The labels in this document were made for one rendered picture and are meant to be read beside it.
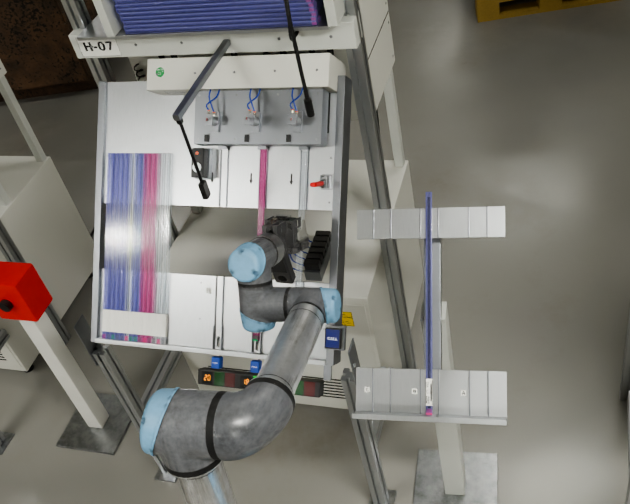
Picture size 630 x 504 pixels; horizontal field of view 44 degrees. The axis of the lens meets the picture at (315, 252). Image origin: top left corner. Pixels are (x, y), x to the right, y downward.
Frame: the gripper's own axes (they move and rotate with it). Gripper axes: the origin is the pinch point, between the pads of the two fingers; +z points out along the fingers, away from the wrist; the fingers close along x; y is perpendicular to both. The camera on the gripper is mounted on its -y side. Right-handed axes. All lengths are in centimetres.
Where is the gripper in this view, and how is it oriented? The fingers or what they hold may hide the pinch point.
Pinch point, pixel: (300, 237)
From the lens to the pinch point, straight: 193.4
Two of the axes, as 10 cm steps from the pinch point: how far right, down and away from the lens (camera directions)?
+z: 3.2, -2.4, 9.2
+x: -9.5, -0.5, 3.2
